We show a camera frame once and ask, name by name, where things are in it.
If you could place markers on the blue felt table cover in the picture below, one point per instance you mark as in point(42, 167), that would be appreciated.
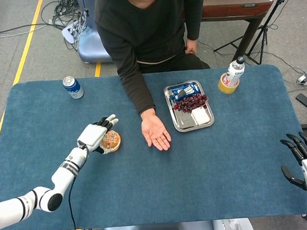
point(173, 184)

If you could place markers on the white socket board with plugs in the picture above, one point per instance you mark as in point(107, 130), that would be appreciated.
point(69, 32)

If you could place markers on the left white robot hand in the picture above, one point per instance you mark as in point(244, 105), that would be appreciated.
point(91, 135)

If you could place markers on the small white packet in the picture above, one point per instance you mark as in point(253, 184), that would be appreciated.
point(201, 116)

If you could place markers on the person's left hand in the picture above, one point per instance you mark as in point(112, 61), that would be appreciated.
point(191, 47)

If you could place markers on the person's right forearm dark sleeve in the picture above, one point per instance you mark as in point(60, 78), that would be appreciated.
point(138, 95)

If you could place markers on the light blue machine base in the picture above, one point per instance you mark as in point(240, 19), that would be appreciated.
point(91, 43)

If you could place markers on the long yellow floor tape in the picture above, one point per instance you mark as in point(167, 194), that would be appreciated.
point(27, 47)

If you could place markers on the brown pool table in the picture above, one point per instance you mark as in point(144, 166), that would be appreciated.
point(235, 5)

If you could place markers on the person's right hand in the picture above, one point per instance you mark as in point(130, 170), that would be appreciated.
point(154, 130)

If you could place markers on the round orange snack cup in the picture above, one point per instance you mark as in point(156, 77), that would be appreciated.
point(112, 141)

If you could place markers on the black tripod stand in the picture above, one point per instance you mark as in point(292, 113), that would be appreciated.
point(265, 24)

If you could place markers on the black smartphone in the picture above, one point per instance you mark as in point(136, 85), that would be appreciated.
point(306, 101)

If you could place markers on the person in dark sweater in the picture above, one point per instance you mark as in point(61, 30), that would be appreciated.
point(148, 29)

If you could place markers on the stainless steel tray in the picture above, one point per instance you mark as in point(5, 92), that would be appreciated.
point(187, 120)

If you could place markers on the yellow tape roll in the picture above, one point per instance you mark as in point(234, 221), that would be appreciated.
point(223, 87)

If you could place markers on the clear plastic water bottle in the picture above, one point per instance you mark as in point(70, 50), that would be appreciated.
point(234, 72)

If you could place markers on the blue soda can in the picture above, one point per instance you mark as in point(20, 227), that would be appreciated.
point(74, 89)

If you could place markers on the blue cookie packet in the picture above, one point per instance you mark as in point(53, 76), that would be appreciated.
point(183, 91)

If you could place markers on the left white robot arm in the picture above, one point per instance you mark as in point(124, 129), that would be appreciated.
point(63, 174)

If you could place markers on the dark red grape bunch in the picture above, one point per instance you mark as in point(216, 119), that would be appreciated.
point(192, 103)

